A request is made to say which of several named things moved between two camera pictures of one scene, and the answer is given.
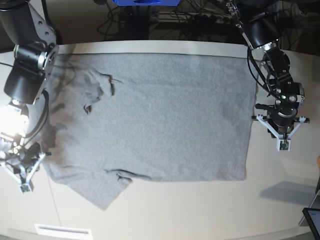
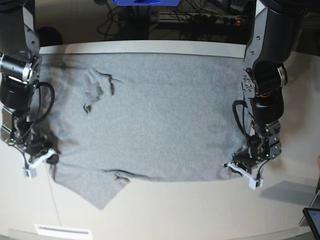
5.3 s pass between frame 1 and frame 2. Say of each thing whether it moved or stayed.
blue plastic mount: stayed
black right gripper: moved
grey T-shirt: stayed
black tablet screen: stayed
